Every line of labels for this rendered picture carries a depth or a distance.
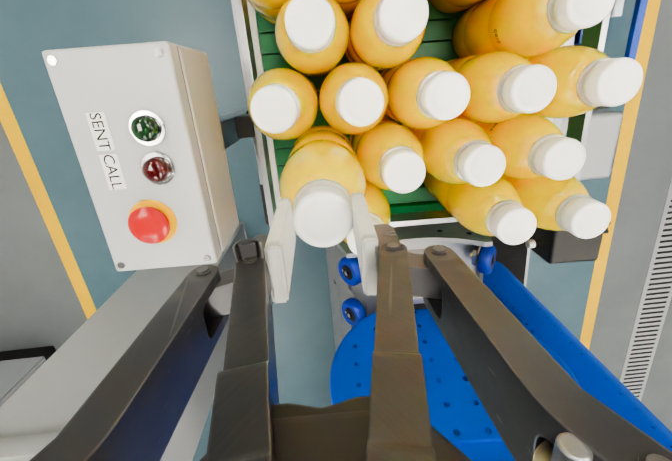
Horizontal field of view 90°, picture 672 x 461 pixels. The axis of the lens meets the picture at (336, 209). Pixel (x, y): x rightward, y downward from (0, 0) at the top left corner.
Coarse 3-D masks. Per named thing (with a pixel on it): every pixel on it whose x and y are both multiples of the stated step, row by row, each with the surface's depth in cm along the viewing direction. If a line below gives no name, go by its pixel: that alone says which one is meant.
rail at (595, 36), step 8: (608, 16) 38; (600, 24) 38; (608, 24) 38; (584, 32) 41; (592, 32) 40; (600, 32) 38; (584, 40) 41; (592, 40) 40; (600, 40) 39; (600, 48) 39; (568, 120) 45; (576, 120) 43; (584, 120) 42; (568, 128) 45; (576, 128) 43; (584, 128) 42; (568, 136) 45; (576, 136) 43; (584, 136) 42; (584, 144) 43; (576, 176) 44
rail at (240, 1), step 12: (240, 0) 36; (240, 12) 36; (240, 24) 37; (240, 36) 37; (252, 48) 40; (252, 60) 39; (252, 72) 38; (264, 144) 42; (264, 156) 42; (264, 168) 42; (264, 180) 43; (264, 192) 43
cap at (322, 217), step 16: (304, 192) 21; (320, 192) 20; (336, 192) 21; (304, 208) 21; (320, 208) 21; (336, 208) 21; (304, 224) 21; (320, 224) 21; (336, 224) 21; (352, 224) 21; (304, 240) 22; (320, 240) 22; (336, 240) 22
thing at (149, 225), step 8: (144, 208) 30; (152, 208) 30; (136, 216) 30; (144, 216) 30; (152, 216) 30; (160, 216) 30; (128, 224) 30; (136, 224) 30; (144, 224) 30; (152, 224) 30; (160, 224) 30; (168, 224) 31; (136, 232) 31; (144, 232) 31; (152, 232) 31; (160, 232) 31; (168, 232) 31; (144, 240) 31; (152, 240) 31; (160, 240) 31
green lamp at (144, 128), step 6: (132, 120) 27; (138, 120) 27; (144, 120) 27; (150, 120) 28; (132, 126) 27; (138, 126) 27; (144, 126) 27; (150, 126) 27; (156, 126) 28; (132, 132) 28; (138, 132) 28; (144, 132) 28; (150, 132) 28; (156, 132) 28; (138, 138) 28; (144, 138) 28; (150, 138) 28; (156, 138) 28
